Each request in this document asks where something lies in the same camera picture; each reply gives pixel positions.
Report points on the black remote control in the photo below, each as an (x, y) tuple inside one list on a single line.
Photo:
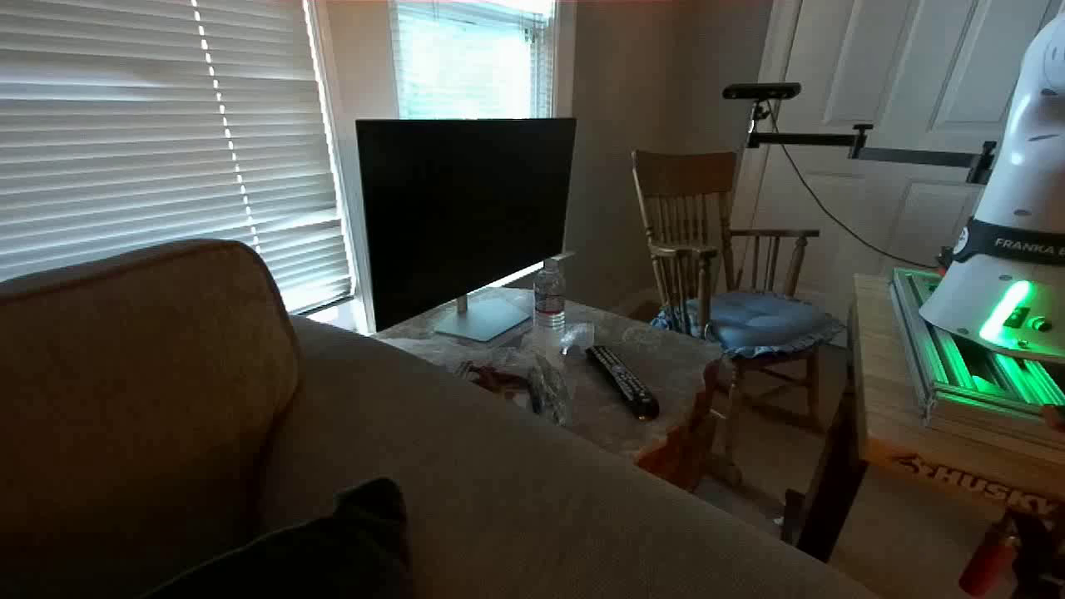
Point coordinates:
[(621, 385)]

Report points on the crumpled clear plastic bag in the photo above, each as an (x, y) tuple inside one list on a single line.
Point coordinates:
[(549, 388)]

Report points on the red brown wrapper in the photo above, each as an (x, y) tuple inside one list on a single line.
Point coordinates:
[(495, 381)]

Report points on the black flat screen monitor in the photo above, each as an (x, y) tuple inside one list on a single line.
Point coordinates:
[(468, 211)]

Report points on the wooden spindle armchair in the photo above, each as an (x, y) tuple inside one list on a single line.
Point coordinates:
[(688, 186)]

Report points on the beige fabric sofa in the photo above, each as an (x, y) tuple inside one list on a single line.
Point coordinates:
[(499, 499)]

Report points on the wooden tray table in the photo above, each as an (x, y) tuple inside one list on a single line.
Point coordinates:
[(693, 445)]

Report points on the blue ruffled seat cushion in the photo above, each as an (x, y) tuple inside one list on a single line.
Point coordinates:
[(767, 319)]

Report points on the narrow white window blinds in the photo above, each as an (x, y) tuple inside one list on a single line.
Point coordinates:
[(468, 66)]

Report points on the dark throw pillow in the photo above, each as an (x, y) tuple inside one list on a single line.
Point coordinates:
[(333, 552)]

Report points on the wooden Husky workbench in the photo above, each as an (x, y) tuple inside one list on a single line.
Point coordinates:
[(885, 401)]

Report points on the wide white window blinds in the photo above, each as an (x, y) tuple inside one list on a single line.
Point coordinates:
[(133, 133)]

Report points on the white panelled door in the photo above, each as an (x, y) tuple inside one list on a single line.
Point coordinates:
[(934, 66)]

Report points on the red clamp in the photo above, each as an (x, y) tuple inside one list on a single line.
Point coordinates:
[(985, 561)]

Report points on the black stereo camera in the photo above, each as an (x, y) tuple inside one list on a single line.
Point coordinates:
[(764, 92)]

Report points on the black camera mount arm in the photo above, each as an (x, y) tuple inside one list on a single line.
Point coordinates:
[(811, 136)]

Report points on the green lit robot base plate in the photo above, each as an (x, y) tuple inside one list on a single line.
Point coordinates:
[(965, 370)]

